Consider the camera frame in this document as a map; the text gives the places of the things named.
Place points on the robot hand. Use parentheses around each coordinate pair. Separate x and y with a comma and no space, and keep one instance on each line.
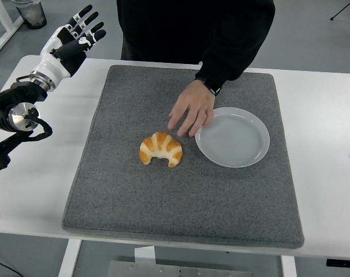
(52,65)

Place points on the person's hand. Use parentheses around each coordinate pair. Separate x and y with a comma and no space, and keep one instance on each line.
(195,104)

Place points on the orange and white croissant bread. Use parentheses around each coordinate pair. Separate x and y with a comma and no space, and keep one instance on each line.
(160,145)

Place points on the grey round plate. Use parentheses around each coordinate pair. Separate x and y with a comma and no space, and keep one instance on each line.
(235,141)

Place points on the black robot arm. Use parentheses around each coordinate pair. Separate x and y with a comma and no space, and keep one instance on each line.
(16,115)

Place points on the black wristband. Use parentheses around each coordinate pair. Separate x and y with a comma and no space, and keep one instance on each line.
(211,85)

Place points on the black mesh waste bin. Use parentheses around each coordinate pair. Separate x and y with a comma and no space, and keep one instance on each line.
(33,15)

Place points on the grey felt mat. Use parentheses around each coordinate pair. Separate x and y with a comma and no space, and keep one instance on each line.
(178,202)

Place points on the black tripod leg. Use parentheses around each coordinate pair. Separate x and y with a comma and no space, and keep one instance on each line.
(344,8)

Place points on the white table leg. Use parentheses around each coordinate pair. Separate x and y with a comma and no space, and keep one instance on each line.
(69,259)
(289,267)

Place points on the black table control panel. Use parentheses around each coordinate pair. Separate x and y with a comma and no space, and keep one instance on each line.
(342,262)

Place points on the white desk frame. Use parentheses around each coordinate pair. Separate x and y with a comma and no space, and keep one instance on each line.
(7,26)

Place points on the white table bracket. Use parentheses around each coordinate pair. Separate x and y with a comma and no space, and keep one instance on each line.
(144,255)

